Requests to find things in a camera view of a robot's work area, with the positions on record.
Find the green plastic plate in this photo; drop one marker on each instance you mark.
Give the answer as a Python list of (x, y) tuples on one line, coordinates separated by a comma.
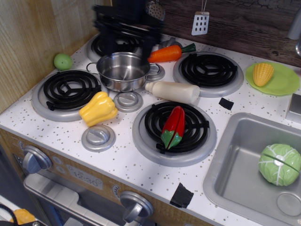
[(284, 80)]

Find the hanging silver slotted spatula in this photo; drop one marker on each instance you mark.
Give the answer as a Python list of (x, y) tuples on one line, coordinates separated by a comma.
[(201, 21)]

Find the yellow toy corn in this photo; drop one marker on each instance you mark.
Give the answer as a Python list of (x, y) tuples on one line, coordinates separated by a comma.
[(262, 73)]

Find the white toy bottle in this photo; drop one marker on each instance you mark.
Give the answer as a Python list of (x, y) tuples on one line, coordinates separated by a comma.
[(173, 91)]

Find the yellow object bottom left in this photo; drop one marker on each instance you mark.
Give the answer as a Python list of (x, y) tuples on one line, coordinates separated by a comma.
[(23, 216)]

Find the steel pot with handles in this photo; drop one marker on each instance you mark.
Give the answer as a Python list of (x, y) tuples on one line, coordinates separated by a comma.
[(122, 71)]

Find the hanging silver strainer ladle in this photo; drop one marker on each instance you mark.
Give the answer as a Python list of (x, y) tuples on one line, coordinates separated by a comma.
[(155, 9)]

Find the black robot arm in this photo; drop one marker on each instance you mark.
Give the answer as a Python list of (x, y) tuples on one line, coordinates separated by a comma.
[(127, 18)]

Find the black tape piece front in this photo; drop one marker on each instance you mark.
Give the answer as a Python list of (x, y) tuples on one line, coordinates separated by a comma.
[(182, 197)]

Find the silver faucet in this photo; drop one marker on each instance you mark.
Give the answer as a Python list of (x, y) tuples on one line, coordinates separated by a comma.
[(294, 32)]

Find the silver stovetop knob back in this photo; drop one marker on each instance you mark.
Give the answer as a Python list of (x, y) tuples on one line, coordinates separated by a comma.
[(170, 42)]

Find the silver stovetop knob behind pot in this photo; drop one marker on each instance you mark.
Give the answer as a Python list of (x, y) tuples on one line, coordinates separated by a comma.
[(155, 73)]

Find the silver stovetop knob middle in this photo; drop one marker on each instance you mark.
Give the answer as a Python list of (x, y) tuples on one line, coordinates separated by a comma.
[(128, 102)]

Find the orange toy carrot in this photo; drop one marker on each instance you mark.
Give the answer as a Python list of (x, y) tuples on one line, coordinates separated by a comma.
[(170, 53)]

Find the green toy cabbage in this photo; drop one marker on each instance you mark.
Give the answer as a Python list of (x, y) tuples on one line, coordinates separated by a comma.
[(280, 164)]

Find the left silver oven dial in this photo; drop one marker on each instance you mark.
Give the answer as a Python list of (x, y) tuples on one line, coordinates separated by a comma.
[(35, 160)]

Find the black tape piece small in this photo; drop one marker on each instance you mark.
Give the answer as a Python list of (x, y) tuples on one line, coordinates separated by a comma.
[(226, 103)]

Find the yellow toy bell pepper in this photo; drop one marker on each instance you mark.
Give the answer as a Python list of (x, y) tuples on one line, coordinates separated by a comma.
[(100, 108)]

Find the right silver oven dial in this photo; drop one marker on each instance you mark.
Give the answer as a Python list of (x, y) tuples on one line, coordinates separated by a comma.
[(136, 206)]

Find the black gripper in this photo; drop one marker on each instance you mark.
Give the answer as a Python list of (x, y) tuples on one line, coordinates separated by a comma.
[(126, 20)]

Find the silver stovetop knob front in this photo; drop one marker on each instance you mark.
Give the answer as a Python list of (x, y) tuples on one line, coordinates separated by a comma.
[(98, 138)]

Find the silver oven dial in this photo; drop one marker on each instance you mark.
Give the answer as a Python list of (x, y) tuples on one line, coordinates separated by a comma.
[(136, 206), (35, 160)]

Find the silver oven door handle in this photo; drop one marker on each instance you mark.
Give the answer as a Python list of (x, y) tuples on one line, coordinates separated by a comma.
[(82, 205)]

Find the green toy apple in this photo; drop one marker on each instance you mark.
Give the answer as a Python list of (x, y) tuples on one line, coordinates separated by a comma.
[(63, 62)]

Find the grey toy sink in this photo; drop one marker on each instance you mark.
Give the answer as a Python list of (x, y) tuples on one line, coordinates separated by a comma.
[(234, 182)]

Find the front left black burner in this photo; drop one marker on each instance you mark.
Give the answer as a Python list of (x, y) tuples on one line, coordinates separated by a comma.
[(61, 95)]

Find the front right black burner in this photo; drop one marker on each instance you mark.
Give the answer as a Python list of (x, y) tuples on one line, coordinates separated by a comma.
[(198, 140)]

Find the red toy pepper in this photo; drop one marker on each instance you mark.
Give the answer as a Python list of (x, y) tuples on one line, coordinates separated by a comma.
[(174, 127)]

